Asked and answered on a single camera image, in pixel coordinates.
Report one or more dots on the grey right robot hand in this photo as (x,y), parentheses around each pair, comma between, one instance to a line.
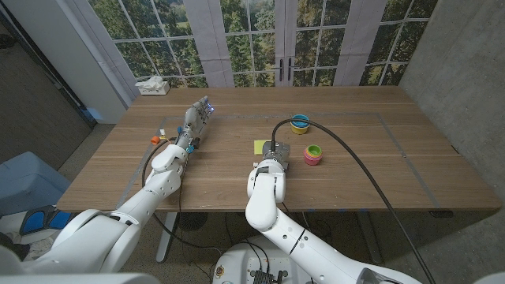
(276,152)

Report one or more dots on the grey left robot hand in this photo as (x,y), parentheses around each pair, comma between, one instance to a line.
(194,122)

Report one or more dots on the yellow sticky note pad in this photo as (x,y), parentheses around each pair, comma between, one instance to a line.
(258,146)

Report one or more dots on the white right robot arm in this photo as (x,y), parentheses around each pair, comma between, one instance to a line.
(276,221)

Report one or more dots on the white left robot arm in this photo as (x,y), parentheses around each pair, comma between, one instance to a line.
(150,197)

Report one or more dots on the yellow and blue toy cups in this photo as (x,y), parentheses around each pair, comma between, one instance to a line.
(299,129)

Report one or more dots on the pink rainbow toy cup stack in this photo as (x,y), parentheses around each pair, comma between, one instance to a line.
(313,155)

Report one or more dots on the small orange cap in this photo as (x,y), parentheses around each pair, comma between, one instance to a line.
(155,140)

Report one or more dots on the white tissue box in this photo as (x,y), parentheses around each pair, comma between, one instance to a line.
(154,88)

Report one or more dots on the grey tape outline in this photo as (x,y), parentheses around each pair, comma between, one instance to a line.
(138,169)

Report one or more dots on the black round fan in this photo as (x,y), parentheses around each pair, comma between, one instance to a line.
(192,221)

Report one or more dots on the printed window backdrop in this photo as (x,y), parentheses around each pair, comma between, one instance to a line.
(256,43)

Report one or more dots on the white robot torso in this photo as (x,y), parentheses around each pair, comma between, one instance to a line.
(236,264)

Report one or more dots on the blue upholstered seat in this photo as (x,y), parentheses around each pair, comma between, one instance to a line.
(27,181)

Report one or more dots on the blue and black foot pedals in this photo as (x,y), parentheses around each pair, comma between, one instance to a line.
(35,221)

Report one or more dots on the white sneaker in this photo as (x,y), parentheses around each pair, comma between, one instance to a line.
(41,247)

